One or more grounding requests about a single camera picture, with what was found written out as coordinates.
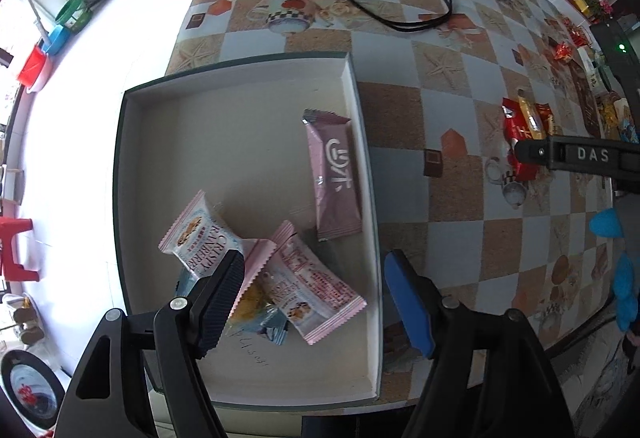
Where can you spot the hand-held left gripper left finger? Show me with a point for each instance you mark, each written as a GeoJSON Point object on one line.
{"type": "Point", "coordinates": [220, 303]}

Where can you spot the red snack packet pale characters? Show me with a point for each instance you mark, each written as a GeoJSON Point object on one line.
{"type": "Point", "coordinates": [514, 125]}

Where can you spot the pink edged cranberry crisp packet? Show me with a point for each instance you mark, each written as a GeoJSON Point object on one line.
{"type": "Point", "coordinates": [197, 238]}
{"type": "Point", "coordinates": [310, 288]}

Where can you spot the mauve snack packet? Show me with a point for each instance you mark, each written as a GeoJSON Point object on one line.
{"type": "Point", "coordinates": [332, 178]}

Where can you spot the light blue snack packet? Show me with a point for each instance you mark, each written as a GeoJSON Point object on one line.
{"type": "Point", "coordinates": [267, 320]}

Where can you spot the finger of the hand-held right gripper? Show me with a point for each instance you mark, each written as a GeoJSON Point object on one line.
{"type": "Point", "coordinates": [532, 152]}

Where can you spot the black device with green light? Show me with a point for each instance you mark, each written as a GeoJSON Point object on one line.
{"type": "Point", "coordinates": [622, 57]}

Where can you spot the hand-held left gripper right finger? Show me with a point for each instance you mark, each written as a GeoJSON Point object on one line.
{"type": "Point", "coordinates": [407, 303]}

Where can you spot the red basin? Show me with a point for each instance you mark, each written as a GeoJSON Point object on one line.
{"type": "Point", "coordinates": [32, 65]}

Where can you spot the white pole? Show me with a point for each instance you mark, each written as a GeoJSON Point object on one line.
{"type": "Point", "coordinates": [37, 15]}

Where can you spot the green basin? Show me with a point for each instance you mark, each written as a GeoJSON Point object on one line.
{"type": "Point", "coordinates": [72, 10]}

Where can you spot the white cardboard box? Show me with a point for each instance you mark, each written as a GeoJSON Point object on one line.
{"type": "Point", "coordinates": [225, 142]}

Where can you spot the red plastic stool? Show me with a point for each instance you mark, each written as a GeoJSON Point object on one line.
{"type": "Point", "coordinates": [15, 245]}

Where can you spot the yellow rice cracker packet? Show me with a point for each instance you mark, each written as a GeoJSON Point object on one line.
{"type": "Point", "coordinates": [531, 117]}

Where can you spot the pile of mixed snack packets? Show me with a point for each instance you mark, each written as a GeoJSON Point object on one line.
{"type": "Point", "coordinates": [617, 117]}

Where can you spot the red candy packet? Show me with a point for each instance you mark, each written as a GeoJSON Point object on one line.
{"type": "Point", "coordinates": [565, 51]}

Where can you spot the black round pan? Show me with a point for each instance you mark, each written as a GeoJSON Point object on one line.
{"type": "Point", "coordinates": [27, 388]}

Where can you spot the small yellow green box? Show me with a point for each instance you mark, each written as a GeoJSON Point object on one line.
{"type": "Point", "coordinates": [580, 2]}

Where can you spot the red flower plant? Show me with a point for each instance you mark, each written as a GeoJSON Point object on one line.
{"type": "Point", "coordinates": [597, 6]}

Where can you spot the blue basin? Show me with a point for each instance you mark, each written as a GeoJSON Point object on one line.
{"type": "Point", "coordinates": [55, 40]}

